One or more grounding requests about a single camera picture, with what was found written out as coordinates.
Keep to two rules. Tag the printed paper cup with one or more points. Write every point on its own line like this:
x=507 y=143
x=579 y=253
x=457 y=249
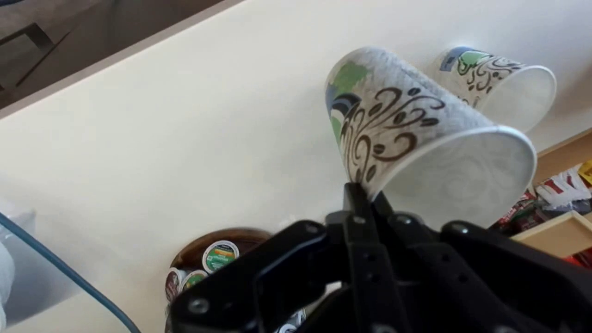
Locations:
x=524 y=93
x=400 y=112

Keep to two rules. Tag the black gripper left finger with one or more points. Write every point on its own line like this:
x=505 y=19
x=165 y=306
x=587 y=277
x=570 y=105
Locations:
x=278 y=271

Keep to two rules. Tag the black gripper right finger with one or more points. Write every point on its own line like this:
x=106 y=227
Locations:
x=481 y=278

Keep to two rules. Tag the wooden tea box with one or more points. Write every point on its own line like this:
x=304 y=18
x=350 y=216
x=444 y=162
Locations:
x=555 y=238

